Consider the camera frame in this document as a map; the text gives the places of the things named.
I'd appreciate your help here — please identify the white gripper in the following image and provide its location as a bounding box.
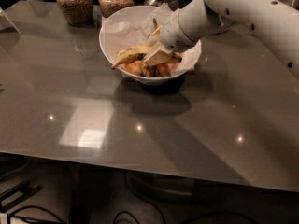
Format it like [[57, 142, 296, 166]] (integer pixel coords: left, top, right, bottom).
[[142, 15, 196, 66]]

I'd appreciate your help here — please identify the large yellow spotted banana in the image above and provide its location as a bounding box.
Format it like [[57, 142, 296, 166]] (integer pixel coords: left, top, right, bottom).
[[111, 45, 182, 69]]

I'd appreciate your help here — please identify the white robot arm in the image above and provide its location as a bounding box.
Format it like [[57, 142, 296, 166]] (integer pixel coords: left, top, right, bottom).
[[147, 0, 299, 78]]

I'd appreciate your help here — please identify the green-stemmed yellow banana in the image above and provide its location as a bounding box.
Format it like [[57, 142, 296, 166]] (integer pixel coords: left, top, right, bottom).
[[141, 19, 159, 77]]

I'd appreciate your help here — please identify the small orange banana middle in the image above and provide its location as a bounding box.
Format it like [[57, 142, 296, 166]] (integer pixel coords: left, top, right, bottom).
[[155, 63, 174, 77]]

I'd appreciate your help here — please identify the small orange banana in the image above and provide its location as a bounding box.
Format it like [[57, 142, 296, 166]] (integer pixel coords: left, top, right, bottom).
[[121, 61, 146, 77], [155, 63, 174, 77]]

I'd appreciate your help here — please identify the small orange banana left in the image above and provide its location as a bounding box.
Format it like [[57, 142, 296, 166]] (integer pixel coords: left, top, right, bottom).
[[121, 61, 146, 77]]

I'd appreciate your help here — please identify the white bowl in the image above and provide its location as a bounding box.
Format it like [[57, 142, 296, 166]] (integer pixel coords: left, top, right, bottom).
[[98, 5, 203, 86]]

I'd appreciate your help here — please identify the glass jar of grains left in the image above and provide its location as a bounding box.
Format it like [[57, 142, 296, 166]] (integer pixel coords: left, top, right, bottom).
[[56, 0, 93, 26]]

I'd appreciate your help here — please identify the black cable on floor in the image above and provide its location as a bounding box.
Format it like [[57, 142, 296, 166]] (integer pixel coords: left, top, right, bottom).
[[7, 205, 68, 224]]

